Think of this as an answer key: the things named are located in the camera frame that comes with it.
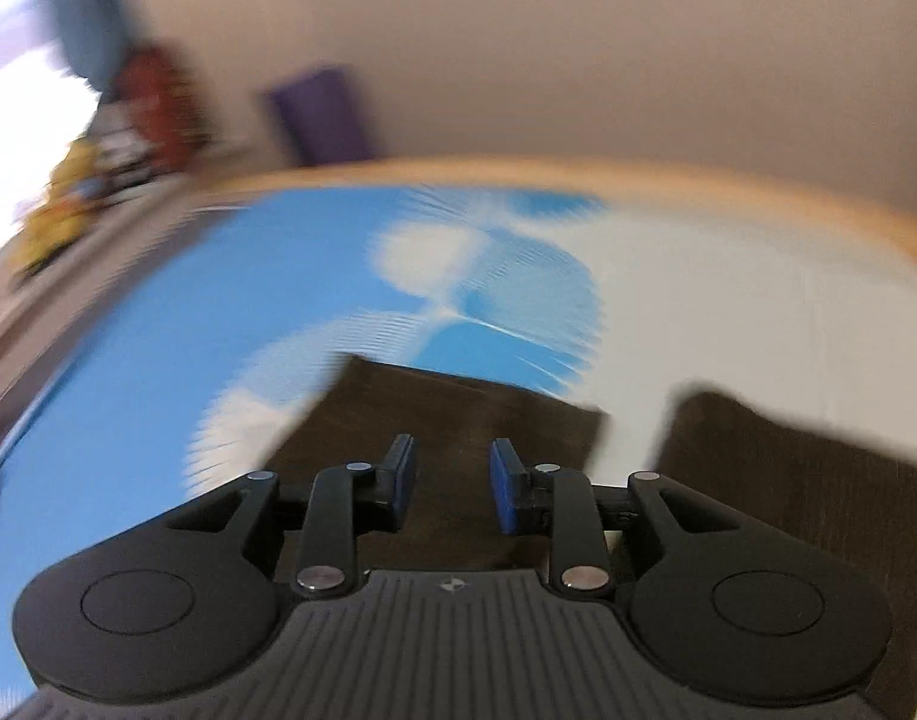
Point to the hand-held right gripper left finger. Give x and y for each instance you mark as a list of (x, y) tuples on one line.
[(406, 476)]

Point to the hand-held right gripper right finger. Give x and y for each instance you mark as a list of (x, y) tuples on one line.
[(503, 484)]

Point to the blue and white printed bedsheet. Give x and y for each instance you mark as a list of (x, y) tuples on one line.
[(128, 360)]

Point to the purple cushion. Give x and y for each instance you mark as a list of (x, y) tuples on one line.
[(323, 116)]

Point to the yellow cloth item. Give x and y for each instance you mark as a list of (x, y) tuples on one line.
[(61, 210)]

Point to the red cloth item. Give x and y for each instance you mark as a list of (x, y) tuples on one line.
[(162, 101)]

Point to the blue curtain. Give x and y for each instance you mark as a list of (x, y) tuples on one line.
[(91, 7)]

